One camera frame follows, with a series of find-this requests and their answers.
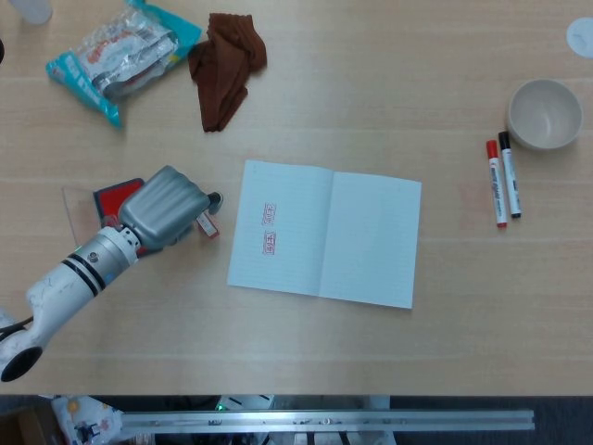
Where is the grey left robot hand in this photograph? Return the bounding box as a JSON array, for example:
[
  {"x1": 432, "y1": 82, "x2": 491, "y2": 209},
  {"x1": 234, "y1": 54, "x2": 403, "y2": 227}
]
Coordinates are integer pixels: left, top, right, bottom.
[{"x1": 118, "y1": 165, "x2": 225, "y2": 249}]

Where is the small red stamp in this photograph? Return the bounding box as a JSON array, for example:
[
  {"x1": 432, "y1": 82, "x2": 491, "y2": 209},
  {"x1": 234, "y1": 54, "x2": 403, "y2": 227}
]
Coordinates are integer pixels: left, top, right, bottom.
[{"x1": 196, "y1": 213, "x2": 221, "y2": 240}]

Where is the open lined notebook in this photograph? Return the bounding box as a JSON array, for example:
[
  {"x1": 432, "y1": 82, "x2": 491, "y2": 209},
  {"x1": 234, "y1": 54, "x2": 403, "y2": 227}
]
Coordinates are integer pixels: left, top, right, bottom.
[{"x1": 226, "y1": 159, "x2": 423, "y2": 311}]

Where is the red ink pad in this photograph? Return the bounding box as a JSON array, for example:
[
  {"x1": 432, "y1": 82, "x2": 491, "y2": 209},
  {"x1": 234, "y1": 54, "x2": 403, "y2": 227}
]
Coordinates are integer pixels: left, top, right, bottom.
[{"x1": 93, "y1": 177, "x2": 164, "y2": 259}]

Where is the brown cloth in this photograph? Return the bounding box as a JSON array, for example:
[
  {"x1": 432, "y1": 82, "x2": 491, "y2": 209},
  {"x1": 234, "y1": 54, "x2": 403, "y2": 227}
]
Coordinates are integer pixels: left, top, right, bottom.
[{"x1": 187, "y1": 12, "x2": 269, "y2": 134}]

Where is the teal and silver foil bag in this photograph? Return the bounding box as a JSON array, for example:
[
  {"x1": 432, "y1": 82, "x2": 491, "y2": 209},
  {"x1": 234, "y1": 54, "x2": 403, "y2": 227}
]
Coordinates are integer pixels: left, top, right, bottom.
[{"x1": 44, "y1": 0, "x2": 204, "y2": 130}]

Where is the white printed bag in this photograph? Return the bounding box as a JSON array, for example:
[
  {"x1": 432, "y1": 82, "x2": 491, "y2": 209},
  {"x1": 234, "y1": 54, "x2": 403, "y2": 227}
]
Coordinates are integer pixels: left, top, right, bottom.
[{"x1": 49, "y1": 395, "x2": 125, "y2": 445}]

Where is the clear plastic cup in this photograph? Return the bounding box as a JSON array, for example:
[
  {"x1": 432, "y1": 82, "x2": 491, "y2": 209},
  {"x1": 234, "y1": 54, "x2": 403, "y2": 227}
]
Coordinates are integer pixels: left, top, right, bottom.
[{"x1": 8, "y1": 0, "x2": 54, "y2": 26}]

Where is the cardboard box under table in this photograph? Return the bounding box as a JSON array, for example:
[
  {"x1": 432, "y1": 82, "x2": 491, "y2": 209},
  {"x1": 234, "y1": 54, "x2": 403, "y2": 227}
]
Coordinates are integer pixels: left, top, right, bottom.
[{"x1": 0, "y1": 406, "x2": 50, "y2": 445}]

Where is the red whiteboard marker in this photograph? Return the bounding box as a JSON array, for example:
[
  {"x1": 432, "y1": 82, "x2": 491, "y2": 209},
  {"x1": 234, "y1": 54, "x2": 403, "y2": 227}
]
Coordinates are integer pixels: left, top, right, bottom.
[{"x1": 485, "y1": 139, "x2": 509, "y2": 229}]

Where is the black whiteboard marker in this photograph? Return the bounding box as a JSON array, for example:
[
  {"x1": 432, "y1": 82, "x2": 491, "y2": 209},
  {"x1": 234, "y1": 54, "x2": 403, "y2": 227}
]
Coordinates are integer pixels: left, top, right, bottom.
[{"x1": 498, "y1": 131, "x2": 524, "y2": 220}]

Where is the beige bowl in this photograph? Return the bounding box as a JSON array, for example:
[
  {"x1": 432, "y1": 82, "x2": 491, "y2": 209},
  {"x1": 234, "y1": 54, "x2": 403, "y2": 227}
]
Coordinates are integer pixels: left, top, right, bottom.
[{"x1": 507, "y1": 78, "x2": 583, "y2": 151}]

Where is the aluminium rail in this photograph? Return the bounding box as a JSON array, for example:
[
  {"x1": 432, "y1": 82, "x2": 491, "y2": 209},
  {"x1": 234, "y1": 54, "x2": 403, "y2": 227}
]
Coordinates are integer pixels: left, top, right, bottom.
[{"x1": 120, "y1": 409, "x2": 536, "y2": 435}]

